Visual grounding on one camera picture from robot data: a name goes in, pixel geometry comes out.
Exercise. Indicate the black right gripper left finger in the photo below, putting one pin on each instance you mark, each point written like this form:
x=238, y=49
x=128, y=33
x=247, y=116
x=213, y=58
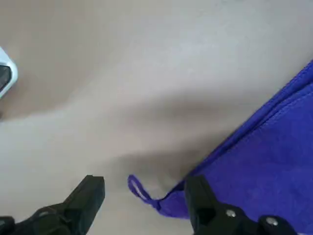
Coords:
x=80, y=200

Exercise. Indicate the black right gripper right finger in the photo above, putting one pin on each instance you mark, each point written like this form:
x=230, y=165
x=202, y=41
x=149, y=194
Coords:
x=203, y=203

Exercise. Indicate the purple towel with loop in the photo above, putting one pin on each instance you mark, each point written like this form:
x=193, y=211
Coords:
x=264, y=159

